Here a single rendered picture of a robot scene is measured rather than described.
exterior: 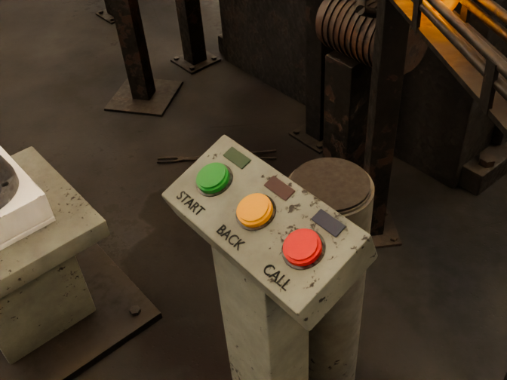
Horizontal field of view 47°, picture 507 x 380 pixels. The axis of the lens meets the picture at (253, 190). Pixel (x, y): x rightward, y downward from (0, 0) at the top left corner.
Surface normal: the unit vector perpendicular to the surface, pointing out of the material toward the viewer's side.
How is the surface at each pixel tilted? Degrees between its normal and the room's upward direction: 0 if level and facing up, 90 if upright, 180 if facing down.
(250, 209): 20
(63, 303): 90
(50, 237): 0
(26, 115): 0
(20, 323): 90
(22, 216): 90
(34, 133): 0
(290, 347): 90
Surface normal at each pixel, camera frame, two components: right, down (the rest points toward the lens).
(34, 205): 0.65, 0.47
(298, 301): -0.32, -0.54
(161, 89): -0.06, -0.74
